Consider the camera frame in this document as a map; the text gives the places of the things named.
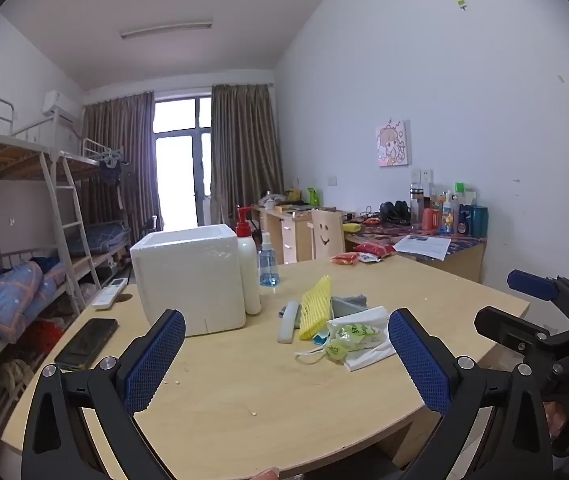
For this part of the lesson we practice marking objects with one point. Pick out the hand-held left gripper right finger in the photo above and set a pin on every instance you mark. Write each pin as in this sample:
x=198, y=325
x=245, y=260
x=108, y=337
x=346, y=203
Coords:
x=417, y=360

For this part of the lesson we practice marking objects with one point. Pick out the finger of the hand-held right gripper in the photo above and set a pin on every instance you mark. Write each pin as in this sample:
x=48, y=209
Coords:
x=531, y=285
x=509, y=327

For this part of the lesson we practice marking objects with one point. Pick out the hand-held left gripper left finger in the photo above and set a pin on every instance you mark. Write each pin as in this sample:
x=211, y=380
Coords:
x=157, y=360

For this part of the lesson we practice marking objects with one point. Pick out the white plastic bag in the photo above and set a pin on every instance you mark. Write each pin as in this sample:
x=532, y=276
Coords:
x=364, y=360

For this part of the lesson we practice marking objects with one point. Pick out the green printed plastic bag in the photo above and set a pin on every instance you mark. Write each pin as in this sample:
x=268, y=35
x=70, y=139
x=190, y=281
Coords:
x=359, y=332

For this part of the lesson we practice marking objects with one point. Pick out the white foam box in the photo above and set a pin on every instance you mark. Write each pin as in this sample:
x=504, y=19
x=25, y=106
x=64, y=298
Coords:
x=189, y=280

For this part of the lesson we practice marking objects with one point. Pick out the grey foam block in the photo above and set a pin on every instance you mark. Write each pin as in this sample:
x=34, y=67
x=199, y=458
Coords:
x=347, y=306

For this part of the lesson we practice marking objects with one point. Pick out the blue face mask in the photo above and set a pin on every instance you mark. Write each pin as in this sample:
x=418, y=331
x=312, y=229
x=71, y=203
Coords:
x=320, y=337

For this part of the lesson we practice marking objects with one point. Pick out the yellow foam net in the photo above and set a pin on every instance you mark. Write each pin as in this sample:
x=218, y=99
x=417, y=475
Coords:
x=314, y=307

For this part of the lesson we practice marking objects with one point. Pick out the grey rectangular bar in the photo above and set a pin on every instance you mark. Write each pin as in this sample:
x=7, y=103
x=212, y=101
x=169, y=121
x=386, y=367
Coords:
x=289, y=322

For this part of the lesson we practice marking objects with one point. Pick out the person's left hand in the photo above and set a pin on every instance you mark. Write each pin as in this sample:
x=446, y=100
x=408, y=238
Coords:
x=264, y=475

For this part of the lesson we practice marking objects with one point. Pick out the patterned cloth covered desk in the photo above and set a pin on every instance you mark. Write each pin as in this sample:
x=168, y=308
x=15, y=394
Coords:
x=464, y=260

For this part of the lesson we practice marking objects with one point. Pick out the black smartphone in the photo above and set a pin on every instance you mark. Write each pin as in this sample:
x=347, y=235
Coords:
x=87, y=342

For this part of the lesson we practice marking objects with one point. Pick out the white remote control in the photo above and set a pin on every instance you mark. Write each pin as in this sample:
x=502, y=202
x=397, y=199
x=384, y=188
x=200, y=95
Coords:
x=109, y=293

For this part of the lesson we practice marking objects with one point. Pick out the row of toiletry bottles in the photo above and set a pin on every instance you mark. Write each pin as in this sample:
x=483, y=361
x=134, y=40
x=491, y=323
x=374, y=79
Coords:
x=464, y=220

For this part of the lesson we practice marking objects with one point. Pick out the white snack packet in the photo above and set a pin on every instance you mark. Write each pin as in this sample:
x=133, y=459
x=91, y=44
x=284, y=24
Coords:
x=368, y=257

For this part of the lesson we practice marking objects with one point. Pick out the printed paper sheet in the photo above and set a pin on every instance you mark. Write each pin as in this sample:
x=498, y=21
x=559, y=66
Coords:
x=422, y=246

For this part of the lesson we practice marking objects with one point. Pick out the red clear snack packet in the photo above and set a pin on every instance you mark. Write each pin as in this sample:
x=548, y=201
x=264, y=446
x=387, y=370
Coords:
x=344, y=258

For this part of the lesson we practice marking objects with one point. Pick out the red pump lotion bottle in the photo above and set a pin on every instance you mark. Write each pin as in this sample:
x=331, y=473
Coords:
x=248, y=270

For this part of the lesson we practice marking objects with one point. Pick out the blue plaid folded quilt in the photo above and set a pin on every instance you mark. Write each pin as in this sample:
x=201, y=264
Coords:
x=102, y=237

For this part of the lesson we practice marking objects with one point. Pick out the blue spray bottle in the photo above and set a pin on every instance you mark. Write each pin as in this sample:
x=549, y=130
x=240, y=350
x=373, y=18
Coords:
x=268, y=267

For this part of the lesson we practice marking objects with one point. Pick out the yellow pouch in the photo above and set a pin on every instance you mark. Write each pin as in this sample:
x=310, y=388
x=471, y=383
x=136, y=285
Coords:
x=352, y=228

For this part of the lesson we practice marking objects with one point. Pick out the black headphones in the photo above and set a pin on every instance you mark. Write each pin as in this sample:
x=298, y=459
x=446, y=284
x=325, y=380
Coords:
x=394, y=212

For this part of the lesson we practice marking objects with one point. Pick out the wooden smiley face chair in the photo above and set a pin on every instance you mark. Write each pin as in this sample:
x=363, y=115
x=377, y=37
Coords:
x=328, y=235

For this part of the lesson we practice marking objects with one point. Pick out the metal bunk ladder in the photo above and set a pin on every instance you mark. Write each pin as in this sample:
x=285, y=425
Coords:
x=72, y=223

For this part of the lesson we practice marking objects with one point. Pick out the blue orange plaid quilt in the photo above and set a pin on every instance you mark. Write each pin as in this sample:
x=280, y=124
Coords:
x=4, y=295

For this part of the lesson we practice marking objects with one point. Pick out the wooden desk with drawers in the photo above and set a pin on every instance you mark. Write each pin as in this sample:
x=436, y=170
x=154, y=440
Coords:
x=277, y=230

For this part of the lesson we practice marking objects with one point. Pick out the glass balcony door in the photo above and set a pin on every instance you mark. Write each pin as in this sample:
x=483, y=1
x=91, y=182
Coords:
x=179, y=170

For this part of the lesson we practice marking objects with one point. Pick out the green packet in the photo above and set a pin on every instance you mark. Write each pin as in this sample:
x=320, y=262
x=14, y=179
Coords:
x=313, y=197

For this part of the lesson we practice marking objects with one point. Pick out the hanging dark clothes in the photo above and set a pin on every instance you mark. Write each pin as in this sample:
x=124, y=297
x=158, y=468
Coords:
x=112, y=170

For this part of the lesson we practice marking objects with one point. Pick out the brown curtain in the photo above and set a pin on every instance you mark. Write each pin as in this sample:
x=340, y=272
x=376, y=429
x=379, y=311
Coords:
x=244, y=145
x=124, y=160

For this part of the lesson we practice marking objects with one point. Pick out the white air conditioner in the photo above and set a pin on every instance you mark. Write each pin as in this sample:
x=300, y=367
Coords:
x=59, y=105

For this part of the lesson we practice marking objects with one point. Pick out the ceiling tube light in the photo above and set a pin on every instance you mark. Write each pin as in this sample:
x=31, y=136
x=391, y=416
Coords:
x=167, y=30

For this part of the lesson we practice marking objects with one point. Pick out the white wall socket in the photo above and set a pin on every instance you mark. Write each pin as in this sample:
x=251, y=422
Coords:
x=331, y=180
x=422, y=175

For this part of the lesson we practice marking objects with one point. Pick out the cartoon wall poster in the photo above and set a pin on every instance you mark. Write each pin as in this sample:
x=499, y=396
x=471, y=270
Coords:
x=393, y=143

